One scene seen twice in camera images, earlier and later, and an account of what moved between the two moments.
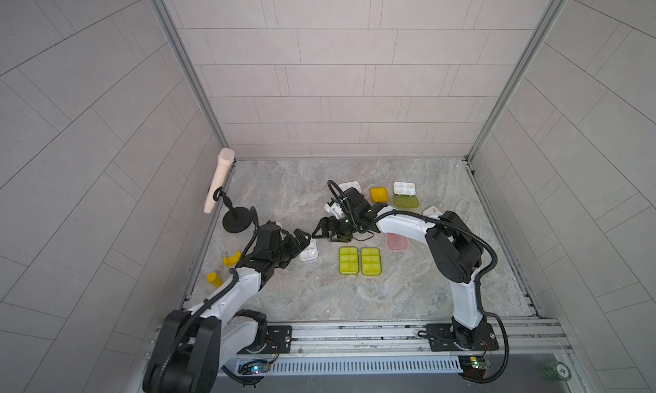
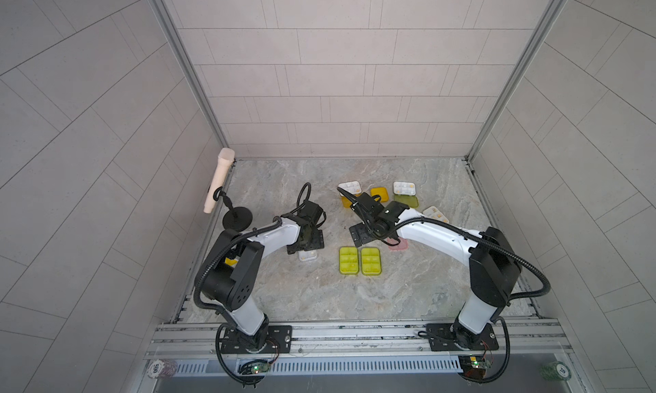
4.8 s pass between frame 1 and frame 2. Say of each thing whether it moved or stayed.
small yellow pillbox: stayed
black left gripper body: moved
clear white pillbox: stayed
